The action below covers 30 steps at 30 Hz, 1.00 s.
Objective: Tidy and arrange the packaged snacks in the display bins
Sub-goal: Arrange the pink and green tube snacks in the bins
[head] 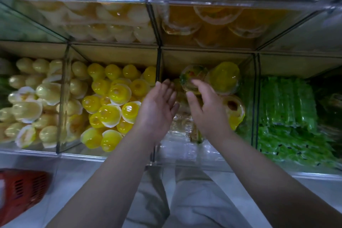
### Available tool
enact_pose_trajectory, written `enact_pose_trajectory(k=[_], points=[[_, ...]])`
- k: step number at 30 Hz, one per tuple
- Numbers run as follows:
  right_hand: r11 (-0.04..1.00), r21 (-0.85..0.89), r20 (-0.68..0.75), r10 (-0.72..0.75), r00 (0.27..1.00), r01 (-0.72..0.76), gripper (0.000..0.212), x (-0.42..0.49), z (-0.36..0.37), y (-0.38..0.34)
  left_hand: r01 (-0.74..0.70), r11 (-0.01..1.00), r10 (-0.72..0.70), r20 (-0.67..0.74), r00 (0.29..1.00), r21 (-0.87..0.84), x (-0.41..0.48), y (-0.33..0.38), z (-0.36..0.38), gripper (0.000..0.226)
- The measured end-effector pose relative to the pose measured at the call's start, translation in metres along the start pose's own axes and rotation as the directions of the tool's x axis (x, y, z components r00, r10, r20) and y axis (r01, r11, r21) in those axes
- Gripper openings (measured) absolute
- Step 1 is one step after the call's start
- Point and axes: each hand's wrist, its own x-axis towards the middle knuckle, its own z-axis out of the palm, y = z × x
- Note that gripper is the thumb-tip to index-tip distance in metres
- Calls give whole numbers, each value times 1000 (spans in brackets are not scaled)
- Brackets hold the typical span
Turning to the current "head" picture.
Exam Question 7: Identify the person's left hand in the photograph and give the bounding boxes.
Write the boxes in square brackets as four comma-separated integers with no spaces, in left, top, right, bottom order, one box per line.
[134,79,180,143]

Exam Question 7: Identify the person's right hand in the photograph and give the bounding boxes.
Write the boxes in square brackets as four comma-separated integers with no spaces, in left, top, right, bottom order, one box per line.
[185,79,234,147]

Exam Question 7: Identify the pile of yellow jelly cups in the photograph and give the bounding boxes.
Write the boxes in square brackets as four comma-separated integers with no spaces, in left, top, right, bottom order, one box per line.
[80,62,158,154]

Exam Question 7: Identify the pile of green jelly sticks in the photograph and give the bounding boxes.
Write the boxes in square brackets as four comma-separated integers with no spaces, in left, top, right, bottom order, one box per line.
[259,76,320,134]

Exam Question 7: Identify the pile of orange-lid jelly cups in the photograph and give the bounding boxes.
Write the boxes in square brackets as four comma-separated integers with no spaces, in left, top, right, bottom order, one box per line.
[0,0,158,44]

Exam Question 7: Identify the pile of pale yellow jelly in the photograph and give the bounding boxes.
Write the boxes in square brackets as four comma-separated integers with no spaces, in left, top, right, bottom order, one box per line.
[0,57,92,150]

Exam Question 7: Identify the person's left forearm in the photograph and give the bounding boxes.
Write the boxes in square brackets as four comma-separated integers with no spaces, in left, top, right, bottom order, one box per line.
[48,129,172,228]

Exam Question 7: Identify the person's right forearm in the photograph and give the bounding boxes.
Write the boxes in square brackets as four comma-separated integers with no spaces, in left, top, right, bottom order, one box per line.
[211,131,342,228]

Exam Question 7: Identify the light grey shorts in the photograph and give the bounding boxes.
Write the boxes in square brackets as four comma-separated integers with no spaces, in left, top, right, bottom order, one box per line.
[123,165,252,228]

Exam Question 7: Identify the dark red object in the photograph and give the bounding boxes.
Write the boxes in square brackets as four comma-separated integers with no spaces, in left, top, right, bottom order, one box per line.
[0,169,53,226]

